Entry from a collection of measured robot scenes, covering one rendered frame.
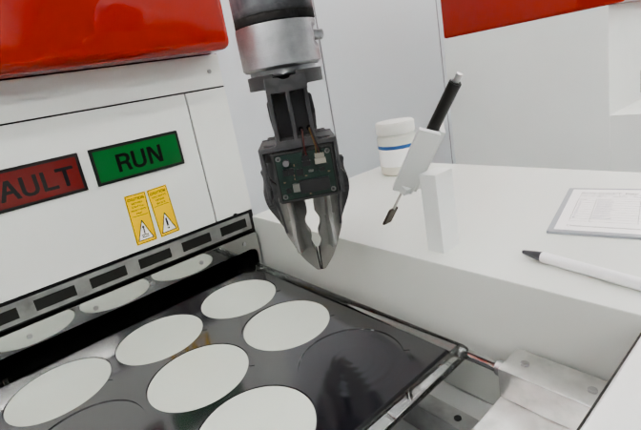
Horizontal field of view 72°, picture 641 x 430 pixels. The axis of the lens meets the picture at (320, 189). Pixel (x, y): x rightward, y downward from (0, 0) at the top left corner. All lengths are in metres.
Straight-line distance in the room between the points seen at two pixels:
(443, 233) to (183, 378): 0.30
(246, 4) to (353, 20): 2.60
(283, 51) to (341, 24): 2.53
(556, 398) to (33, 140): 0.58
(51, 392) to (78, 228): 0.19
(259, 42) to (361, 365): 0.31
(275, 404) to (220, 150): 0.39
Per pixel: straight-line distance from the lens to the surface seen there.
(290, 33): 0.40
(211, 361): 0.50
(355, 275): 0.56
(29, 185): 0.62
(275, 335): 0.51
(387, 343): 0.46
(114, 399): 0.51
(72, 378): 0.58
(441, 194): 0.46
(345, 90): 2.88
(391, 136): 0.79
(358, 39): 3.00
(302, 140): 0.39
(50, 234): 0.63
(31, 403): 0.57
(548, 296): 0.41
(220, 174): 0.69
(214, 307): 0.61
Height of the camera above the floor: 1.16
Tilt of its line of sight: 15 degrees down
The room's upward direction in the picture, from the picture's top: 10 degrees counter-clockwise
